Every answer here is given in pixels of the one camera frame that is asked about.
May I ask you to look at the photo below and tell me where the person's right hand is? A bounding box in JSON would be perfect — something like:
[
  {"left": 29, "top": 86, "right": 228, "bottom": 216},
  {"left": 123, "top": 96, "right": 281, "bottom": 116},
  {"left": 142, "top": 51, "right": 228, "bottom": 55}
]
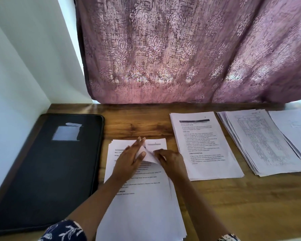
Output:
[{"left": 153, "top": 148, "right": 189, "bottom": 183}]

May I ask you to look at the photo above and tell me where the person's left hand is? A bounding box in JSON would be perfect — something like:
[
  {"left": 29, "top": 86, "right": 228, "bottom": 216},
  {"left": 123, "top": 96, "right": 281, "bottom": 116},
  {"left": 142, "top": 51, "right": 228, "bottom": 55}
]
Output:
[{"left": 111, "top": 136, "right": 147, "bottom": 184}]

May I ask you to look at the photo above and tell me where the dark-header text paper pile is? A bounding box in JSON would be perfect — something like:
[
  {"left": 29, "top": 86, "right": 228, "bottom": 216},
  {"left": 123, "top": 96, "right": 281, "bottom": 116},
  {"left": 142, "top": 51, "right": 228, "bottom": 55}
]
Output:
[{"left": 169, "top": 111, "right": 245, "bottom": 182}]

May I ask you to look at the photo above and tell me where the grey-header text paper pile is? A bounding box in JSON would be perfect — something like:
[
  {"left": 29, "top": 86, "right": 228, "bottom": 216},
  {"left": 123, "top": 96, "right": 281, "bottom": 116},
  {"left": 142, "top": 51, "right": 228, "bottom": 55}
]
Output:
[{"left": 95, "top": 137, "right": 188, "bottom": 241}]

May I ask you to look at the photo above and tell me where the black folder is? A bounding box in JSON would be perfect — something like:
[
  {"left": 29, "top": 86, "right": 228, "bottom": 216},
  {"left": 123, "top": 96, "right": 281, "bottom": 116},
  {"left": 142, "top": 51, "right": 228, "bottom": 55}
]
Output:
[{"left": 0, "top": 113, "right": 105, "bottom": 237}]

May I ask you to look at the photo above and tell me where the table-print paper pile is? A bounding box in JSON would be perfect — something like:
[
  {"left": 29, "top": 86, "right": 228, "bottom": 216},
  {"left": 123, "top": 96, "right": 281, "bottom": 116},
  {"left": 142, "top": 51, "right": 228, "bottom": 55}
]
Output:
[{"left": 216, "top": 108, "right": 301, "bottom": 178}]

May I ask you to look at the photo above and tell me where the person's right forearm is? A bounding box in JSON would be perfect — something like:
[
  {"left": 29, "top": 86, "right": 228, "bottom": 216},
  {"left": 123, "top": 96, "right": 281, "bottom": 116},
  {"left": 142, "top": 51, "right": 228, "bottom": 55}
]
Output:
[{"left": 173, "top": 175, "right": 236, "bottom": 241}]

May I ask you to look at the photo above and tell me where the person's left forearm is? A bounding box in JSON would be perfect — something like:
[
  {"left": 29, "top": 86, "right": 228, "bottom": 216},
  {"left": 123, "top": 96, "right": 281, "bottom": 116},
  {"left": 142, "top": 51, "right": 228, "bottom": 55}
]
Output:
[{"left": 65, "top": 175, "right": 131, "bottom": 239}]

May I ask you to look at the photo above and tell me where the pink patterned curtain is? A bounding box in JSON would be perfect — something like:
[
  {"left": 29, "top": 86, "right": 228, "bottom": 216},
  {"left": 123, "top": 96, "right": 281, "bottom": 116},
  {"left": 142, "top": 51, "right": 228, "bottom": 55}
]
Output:
[{"left": 73, "top": 0, "right": 301, "bottom": 105}]

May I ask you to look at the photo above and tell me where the white curtain lining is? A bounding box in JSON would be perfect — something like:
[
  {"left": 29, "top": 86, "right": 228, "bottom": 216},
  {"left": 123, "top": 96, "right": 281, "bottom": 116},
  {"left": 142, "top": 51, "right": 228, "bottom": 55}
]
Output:
[{"left": 0, "top": 0, "right": 93, "bottom": 104}]

